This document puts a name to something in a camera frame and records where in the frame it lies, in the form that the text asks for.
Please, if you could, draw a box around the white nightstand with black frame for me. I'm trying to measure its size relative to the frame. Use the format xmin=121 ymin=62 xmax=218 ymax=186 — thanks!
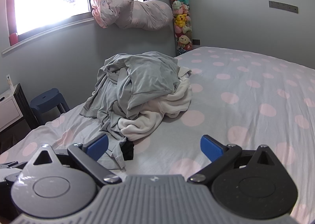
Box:
xmin=0 ymin=83 xmax=38 ymax=148

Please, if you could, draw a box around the window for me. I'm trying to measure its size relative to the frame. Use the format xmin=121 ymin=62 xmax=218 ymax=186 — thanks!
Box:
xmin=1 ymin=0 xmax=154 ymax=54

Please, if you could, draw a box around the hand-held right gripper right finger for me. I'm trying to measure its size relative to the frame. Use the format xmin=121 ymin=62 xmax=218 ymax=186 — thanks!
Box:
xmin=187 ymin=135 xmax=282 ymax=186

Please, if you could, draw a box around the grey long-sleeve shirt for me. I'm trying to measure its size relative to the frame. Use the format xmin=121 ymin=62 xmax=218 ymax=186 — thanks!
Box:
xmin=80 ymin=52 xmax=181 ymax=169

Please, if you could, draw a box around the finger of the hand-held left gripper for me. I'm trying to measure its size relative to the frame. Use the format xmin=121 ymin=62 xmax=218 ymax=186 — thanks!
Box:
xmin=0 ymin=161 xmax=27 ymax=170

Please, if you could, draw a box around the polka dot bed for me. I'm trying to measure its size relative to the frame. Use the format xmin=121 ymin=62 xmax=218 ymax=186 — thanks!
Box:
xmin=0 ymin=46 xmax=315 ymax=224

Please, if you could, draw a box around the clear tube of plush toys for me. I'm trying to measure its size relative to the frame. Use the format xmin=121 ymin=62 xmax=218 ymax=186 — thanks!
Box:
xmin=169 ymin=0 xmax=194 ymax=56

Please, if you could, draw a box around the white fleece garment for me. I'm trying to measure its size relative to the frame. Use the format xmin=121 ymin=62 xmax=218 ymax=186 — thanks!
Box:
xmin=118 ymin=66 xmax=192 ymax=142

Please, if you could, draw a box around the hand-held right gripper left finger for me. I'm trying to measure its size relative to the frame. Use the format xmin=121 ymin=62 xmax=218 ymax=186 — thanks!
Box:
xmin=25 ymin=133 xmax=122 ymax=186

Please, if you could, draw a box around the black cloth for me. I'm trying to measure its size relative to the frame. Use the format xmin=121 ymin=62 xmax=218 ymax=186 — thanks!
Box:
xmin=120 ymin=141 xmax=134 ymax=160

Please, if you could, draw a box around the blue stool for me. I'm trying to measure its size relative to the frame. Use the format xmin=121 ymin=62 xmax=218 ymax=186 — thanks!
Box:
xmin=30 ymin=88 xmax=70 ymax=119

